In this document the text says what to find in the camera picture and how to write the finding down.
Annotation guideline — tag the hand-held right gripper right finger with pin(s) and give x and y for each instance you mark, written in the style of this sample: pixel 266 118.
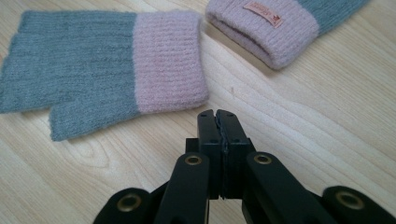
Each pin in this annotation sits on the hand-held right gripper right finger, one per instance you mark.
pixel 233 133

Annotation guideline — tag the plain grey pink knit glove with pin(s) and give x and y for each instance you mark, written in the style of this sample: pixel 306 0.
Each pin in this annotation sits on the plain grey pink knit glove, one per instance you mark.
pixel 93 65

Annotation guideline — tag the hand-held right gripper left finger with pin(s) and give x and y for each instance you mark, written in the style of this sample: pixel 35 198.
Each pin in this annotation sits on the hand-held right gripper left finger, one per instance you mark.
pixel 208 133

